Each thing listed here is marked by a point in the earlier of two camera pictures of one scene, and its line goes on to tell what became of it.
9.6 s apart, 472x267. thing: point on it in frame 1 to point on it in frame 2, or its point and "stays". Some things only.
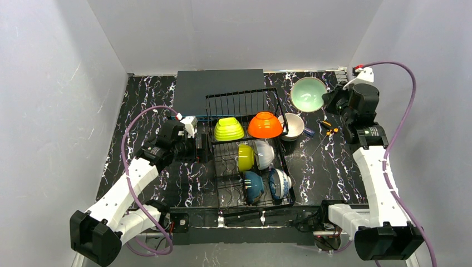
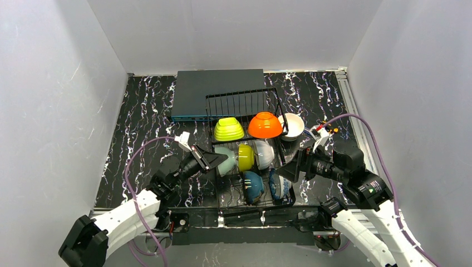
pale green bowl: (306, 94) to (228, 164)
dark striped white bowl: (264, 154) stays
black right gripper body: (332, 102) to (303, 164)
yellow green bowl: (246, 157) stays
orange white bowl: (264, 125) stays
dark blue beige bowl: (254, 186) stays
